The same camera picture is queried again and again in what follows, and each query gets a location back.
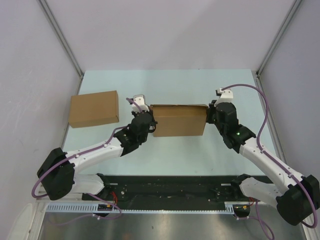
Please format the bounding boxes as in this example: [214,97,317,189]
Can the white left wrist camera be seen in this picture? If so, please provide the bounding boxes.
[132,94,150,113]

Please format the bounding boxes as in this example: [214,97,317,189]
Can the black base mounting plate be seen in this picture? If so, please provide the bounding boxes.
[94,174,249,202]

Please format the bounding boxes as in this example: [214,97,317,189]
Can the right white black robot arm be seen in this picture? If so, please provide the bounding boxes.
[206,100,320,226]

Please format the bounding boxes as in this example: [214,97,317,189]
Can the brown cardboard box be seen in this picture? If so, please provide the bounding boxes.
[150,104,208,137]
[68,90,120,128]

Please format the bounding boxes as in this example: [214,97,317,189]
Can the aluminium corner post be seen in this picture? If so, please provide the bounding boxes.
[255,0,305,77]
[37,0,84,80]

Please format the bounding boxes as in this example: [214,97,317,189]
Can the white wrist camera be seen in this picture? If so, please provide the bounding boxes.
[214,88,234,107]
[132,94,150,113]

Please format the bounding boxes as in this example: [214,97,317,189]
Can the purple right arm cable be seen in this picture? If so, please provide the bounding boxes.
[219,84,317,238]

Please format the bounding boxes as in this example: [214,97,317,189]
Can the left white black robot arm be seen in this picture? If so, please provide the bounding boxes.
[36,109,157,201]

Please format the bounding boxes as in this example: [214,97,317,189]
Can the right aluminium corner post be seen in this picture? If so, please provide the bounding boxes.
[255,0,305,77]

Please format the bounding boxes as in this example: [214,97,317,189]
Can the left aluminium corner post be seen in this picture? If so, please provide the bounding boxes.
[37,0,84,80]

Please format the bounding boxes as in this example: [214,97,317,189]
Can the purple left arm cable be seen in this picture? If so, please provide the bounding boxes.
[31,97,141,225]

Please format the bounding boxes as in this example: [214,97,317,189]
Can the folded brown cardboard box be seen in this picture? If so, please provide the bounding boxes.
[68,90,120,128]

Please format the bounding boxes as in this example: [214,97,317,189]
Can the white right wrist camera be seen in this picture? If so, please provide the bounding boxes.
[214,88,234,107]

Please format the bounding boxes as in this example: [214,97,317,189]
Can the grey slotted cable duct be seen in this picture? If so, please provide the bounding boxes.
[46,201,251,214]

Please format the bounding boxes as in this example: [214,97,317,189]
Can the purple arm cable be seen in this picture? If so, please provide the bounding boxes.
[219,84,317,238]
[31,97,141,225]

